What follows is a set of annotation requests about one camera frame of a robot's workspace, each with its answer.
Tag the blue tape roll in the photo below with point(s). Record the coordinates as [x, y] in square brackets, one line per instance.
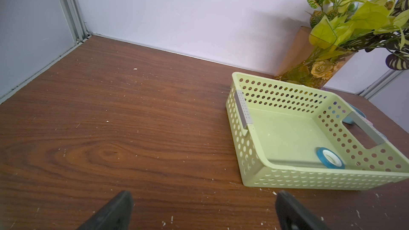
[329, 159]

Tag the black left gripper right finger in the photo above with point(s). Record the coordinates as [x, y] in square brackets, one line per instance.
[293, 215]

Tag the amber vase with artificial plants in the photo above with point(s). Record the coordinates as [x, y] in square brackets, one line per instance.
[341, 28]

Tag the light blue toy dustpan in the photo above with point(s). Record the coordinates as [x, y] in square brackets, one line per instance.
[350, 119]

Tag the light green perforated storage basket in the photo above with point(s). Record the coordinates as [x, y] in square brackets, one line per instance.
[277, 127]

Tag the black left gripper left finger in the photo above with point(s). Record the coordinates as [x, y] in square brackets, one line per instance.
[115, 215]

